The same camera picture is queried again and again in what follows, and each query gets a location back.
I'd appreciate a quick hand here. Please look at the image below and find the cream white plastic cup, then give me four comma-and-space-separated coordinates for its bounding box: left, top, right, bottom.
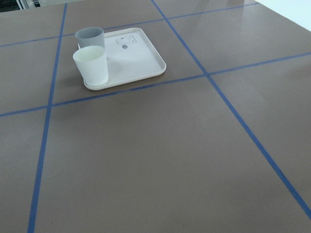
72, 46, 109, 86

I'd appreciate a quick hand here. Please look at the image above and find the grey plastic cup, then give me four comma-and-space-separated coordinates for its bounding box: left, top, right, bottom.
75, 27, 105, 48

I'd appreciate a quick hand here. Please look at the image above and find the cream rabbit print tray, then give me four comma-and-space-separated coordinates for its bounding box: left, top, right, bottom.
84, 28, 167, 90

